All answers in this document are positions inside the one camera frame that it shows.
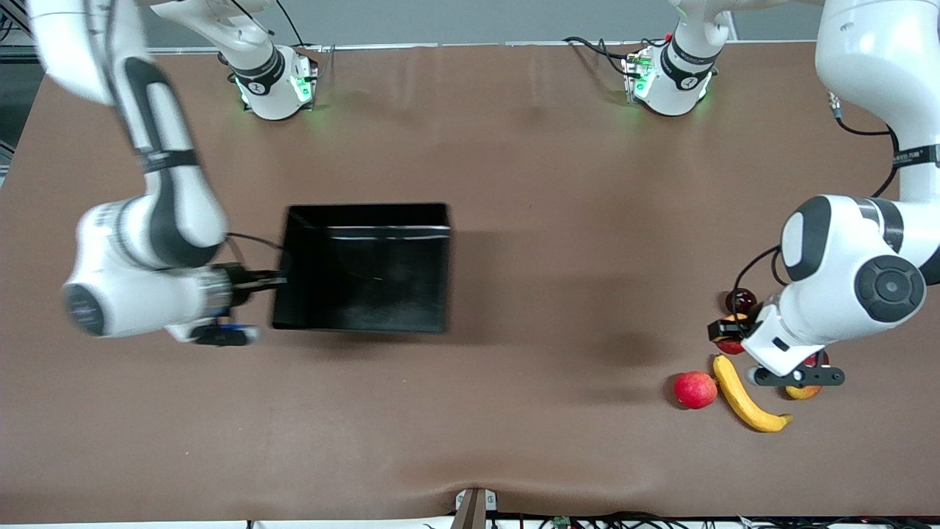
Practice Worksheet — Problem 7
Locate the black base cable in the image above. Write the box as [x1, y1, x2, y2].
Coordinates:
[275, 0, 308, 46]
[564, 37, 634, 74]

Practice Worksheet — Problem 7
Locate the metal table edge bracket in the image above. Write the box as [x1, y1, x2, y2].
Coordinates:
[454, 488, 498, 529]

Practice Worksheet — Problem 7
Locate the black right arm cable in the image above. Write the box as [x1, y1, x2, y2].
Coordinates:
[224, 233, 286, 254]

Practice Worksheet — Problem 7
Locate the red yellow mango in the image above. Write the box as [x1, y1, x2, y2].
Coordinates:
[784, 351, 829, 400]

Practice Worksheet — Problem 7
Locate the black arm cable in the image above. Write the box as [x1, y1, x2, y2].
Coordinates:
[224, 233, 286, 254]
[733, 92, 903, 313]

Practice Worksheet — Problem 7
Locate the black left base cable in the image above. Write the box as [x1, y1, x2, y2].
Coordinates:
[564, 37, 634, 74]

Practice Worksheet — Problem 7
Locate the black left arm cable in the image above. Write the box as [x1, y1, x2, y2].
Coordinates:
[733, 92, 903, 313]

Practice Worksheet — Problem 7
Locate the white table edge rail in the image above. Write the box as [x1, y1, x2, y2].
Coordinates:
[147, 40, 680, 54]

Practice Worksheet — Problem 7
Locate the black right base cable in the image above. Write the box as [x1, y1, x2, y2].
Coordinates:
[275, 0, 308, 46]

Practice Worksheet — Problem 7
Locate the black plastic box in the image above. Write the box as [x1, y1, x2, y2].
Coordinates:
[270, 203, 452, 335]

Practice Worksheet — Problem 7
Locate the yellow banana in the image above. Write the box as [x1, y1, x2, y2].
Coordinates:
[712, 354, 794, 433]

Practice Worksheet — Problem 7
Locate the red yellow apple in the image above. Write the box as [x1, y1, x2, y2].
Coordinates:
[716, 314, 747, 356]

